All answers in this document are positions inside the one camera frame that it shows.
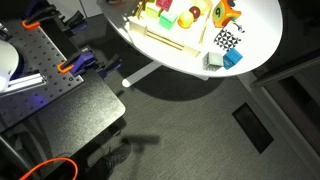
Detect black white checkered plush cube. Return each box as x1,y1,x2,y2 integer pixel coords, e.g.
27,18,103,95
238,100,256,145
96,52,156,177
213,28,243,52

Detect shallow wooden box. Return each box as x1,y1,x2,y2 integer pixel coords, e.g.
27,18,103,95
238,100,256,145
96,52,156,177
128,0,214,58

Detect dark red toy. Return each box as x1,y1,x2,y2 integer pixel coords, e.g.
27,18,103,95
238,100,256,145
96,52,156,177
188,5,202,22

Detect pale yellow toy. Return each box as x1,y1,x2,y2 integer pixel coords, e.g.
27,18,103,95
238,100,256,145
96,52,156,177
195,0,210,14

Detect orange plush toy with number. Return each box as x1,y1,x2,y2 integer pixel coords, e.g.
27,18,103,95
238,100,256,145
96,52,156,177
212,0,242,29

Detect white table base leg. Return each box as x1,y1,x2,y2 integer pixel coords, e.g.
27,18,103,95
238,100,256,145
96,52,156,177
121,60,210,89

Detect black spring clamp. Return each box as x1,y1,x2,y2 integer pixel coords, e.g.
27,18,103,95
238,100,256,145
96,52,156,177
64,9,89,33
96,53,124,80

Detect grey cube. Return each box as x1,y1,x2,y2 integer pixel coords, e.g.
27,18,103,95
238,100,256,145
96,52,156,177
202,51,224,72

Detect yellow ball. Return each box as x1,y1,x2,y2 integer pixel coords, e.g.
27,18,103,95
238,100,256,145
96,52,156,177
176,10,195,30

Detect black shoe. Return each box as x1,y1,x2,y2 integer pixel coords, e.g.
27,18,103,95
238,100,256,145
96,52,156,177
99,142,133,178

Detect blue cube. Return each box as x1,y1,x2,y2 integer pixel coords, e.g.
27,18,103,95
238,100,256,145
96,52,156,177
222,48,244,71

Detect lime green cube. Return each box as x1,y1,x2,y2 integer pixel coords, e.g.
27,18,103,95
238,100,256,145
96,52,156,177
144,2,164,20

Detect blue clamp with orange tip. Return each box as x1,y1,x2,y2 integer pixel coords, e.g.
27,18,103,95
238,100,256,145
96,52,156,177
57,49,98,77

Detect magenta cube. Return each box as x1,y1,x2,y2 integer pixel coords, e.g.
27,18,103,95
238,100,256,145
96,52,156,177
155,0,174,12

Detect black floor vent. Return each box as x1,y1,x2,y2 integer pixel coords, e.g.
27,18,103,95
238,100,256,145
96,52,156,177
231,102,275,155

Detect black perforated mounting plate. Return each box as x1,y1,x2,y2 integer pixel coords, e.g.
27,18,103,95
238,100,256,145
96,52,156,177
0,18,85,134

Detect black clamp with orange tip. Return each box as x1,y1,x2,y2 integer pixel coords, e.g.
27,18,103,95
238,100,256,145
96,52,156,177
21,4,63,30

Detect orange cable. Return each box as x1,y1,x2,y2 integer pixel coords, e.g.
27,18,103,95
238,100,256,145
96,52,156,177
18,157,80,180

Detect aluminium profile rail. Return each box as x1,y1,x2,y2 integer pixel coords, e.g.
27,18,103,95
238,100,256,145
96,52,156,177
0,72,48,98

